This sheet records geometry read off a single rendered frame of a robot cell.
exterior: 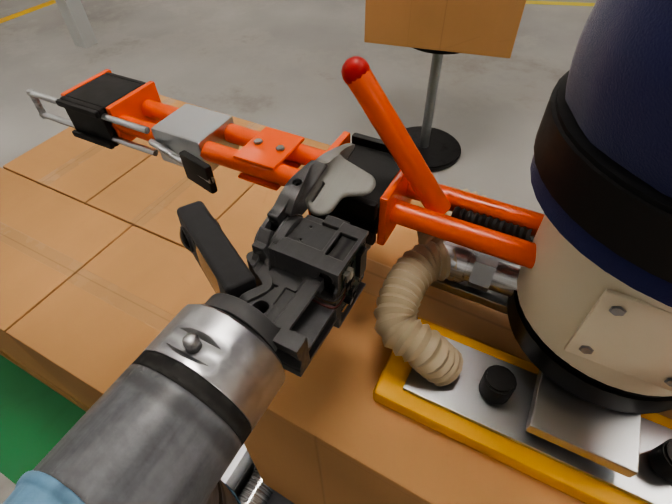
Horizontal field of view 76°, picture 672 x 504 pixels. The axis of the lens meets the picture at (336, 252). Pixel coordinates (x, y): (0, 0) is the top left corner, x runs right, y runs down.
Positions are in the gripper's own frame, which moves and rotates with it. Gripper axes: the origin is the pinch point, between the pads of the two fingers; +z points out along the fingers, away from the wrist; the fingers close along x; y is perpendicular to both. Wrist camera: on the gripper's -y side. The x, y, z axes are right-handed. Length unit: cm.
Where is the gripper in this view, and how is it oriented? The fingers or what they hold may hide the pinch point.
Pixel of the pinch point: (340, 179)
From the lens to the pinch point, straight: 44.9
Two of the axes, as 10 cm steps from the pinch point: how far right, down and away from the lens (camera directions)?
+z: 4.7, -6.6, 5.9
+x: -0.1, -6.7, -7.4
